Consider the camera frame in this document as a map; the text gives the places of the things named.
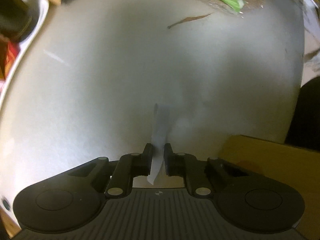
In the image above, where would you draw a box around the white tray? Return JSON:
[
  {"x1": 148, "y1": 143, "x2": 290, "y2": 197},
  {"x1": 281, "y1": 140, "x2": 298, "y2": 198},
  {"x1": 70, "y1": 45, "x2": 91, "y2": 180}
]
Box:
[{"x1": 1, "y1": 0, "x2": 49, "y2": 101}]

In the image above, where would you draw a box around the cardboard box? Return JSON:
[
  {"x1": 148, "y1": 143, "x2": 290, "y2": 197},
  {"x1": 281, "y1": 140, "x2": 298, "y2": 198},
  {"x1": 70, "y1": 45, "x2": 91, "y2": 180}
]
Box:
[{"x1": 219, "y1": 135, "x2": 319, "y2": 239}]

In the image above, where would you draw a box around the white paper strip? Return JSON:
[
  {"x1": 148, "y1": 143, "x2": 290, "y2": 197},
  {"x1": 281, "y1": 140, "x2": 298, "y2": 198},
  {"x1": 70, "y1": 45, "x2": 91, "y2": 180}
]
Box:
[{"x1": 147, "y1": 103, "x2": 170, "y2": 185}]

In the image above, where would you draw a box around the red packet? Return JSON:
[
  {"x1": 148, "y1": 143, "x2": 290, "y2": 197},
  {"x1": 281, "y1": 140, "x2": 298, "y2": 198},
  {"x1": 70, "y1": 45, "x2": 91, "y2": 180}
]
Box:
[{"x1": 0, "y1": 40, "x2": 20, "y2": 81}]

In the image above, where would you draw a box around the black bottle cap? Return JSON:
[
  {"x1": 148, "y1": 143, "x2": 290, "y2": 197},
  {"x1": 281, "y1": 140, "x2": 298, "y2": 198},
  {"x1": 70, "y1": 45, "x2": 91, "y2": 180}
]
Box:
[{"x1": 1, "y1": 198, "x2": 11, "y2": 211}]

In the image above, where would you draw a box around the dry brown leaf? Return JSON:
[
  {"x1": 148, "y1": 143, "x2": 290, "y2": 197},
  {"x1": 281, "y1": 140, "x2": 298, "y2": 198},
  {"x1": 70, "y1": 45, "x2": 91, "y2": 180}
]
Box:
[{"x1": 167, "y1": 13, "x2": 212, "y2": 29}]

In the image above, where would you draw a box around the black thermos bottle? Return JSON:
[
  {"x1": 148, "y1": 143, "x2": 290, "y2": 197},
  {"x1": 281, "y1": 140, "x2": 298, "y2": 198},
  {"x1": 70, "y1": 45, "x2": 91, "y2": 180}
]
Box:
[{"x1": 1, "y1": 0, "x2": 34, "y2": 41}]

